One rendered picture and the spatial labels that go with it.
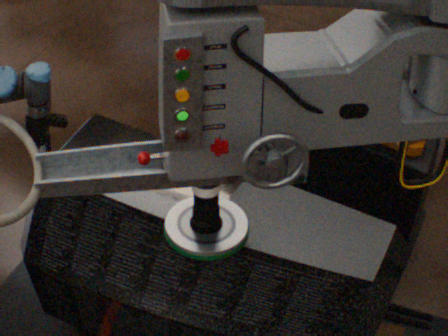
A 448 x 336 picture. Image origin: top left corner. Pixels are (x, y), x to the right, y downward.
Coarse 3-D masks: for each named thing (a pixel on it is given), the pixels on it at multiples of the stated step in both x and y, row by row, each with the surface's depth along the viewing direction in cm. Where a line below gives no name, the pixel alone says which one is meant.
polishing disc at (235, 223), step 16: (176, 208) 181; (192, 208) 181; (224, 208) 181; (240, 208) 181; (176, 224) 176; (224, 224) 177; (240, 224) 177; (176, 240) 172; (192, 240) 172; (208, 240) 172; (224, 240) 173; (240, 240) 173
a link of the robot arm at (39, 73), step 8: (32, 64) 174; (40, 64) 175; (48, 64) 176; (24, 72) 173; (32, 72) 171; (40, 72) 171; (48, 72) 173; (24, 80) 171; (32, 80) 171; (40, 80) 172; (48, 80) 175; (24, 88) 172; (32, 88) 173; (40, 88) 174; (48, 88) 177; (24, 96) 174; (32, 96) 175; (40, 96) 176; (48, 96) 179; (32, 104) 177; (40, 104) 177
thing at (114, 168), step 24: (120, 144) 163; (144, 144) 163; (48, 168) 161; (72, 168) 162; (96, 168) 162; (120, 168) 163; (144, 168) 163; (264, 168) 160; (48, 192) 153; (72, 192) 154; (96, 192) 156; (120, 192) 157
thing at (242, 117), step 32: (160, 32) 144; (192, 32) 127; (224, 32) 128; (256, 32) 130; (160, 64) 149; (160, 96) 155; (224, 96) 139; (256, 96) 140; (160, 128) 163; (256, 128) 146; (192, 160) 148; (224, 160) 150; (256, 160) 152
